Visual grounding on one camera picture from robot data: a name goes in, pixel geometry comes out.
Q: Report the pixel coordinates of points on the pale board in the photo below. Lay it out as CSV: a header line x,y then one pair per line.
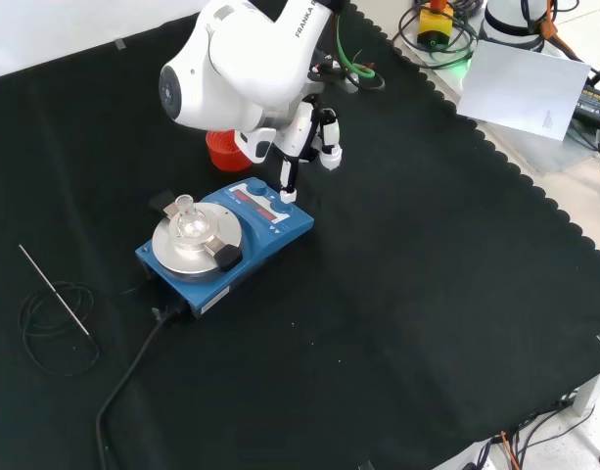
x,y
549,152

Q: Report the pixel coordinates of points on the thin pale rod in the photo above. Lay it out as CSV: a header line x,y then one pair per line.
x,y
55,290

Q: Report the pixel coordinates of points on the black bench cloth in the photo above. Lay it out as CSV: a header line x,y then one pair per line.
x,y
378,294

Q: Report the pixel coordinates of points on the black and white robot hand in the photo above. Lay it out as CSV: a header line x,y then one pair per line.
x,y
299,132

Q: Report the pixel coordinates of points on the clear round-bottom glass flask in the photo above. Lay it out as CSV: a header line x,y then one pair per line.
x,y
189,225

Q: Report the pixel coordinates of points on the yellow stop button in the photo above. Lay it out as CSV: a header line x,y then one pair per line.
x,y
434,24

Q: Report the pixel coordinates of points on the red ribbed cup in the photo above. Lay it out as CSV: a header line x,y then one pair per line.
x,y
223,156

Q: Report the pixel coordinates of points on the heater with blue base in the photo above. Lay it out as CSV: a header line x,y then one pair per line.
x,y
260,235

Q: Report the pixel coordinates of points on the black and yellow device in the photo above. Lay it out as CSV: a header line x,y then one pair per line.
x,y
593,103

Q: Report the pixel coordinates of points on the white paper sheet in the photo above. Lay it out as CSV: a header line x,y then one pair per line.
x,y
520,88

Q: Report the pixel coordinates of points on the white bench leg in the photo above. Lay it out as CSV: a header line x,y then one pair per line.
x,y
590,391

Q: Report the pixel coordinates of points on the small grey tape piece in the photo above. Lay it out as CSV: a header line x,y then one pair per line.
x,y
120,44

